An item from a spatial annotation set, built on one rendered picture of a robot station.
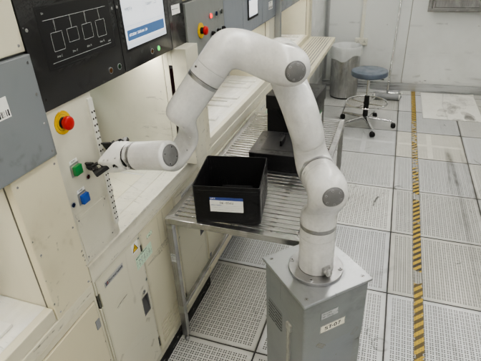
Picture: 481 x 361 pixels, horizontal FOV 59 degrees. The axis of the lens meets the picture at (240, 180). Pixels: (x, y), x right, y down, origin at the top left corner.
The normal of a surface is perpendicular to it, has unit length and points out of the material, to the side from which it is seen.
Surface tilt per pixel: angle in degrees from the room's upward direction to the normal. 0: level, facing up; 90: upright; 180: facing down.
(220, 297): 0
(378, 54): 90
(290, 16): 90
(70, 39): 90
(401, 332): 0
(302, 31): 90
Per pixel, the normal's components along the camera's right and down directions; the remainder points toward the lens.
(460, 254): -0.04, -0.87
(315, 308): 0.44, 0.43
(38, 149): 0.94, 0.13
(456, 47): -0.32, 0.48
